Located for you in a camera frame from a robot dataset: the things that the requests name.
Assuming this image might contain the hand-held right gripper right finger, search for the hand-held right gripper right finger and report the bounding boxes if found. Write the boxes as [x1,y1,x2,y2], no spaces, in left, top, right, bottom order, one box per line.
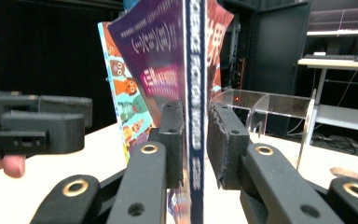
[207,102,251,190]

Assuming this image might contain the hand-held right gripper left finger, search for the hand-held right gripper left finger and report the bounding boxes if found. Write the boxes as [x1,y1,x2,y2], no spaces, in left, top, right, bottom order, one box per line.
[158,100,186,190]

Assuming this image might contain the light blue illustrated picture book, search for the light blue illustrated picture book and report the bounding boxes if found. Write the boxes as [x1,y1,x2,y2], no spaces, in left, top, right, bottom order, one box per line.
[97,21,157,164]

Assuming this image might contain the clear acrylic book rack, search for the clear acrylic book rack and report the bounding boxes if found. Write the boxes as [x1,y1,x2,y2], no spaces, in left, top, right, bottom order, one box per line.
[211,88,318,171]

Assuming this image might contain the purple magazine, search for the purple magazine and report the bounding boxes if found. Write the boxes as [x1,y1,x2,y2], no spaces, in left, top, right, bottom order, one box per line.
[106,0,236,224]

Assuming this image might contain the black computer cabinet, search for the black computer cabinet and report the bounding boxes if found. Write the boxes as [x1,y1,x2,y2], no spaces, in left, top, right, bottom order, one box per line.
[218,0,312,96]

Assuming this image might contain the black keyboard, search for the black keyboard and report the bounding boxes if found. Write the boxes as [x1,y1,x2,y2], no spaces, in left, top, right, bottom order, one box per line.
[303,53,358,63]

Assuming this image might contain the computer monitor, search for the computer monitor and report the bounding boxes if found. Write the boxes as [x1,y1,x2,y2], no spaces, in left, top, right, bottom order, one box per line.
[306,6,358,37]

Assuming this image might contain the cables under white desk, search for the cables under white desk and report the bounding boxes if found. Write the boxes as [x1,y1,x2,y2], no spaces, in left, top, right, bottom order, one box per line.
[311,132,358,158]

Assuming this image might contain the round table cable grommet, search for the round table cable grommet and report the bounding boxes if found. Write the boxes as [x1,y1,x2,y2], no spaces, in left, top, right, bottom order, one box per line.
[329,166,357,181]

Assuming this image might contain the white frame desk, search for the white frame desk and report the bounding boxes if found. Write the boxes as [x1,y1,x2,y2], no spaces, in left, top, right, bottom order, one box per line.
[297,57,358,134]

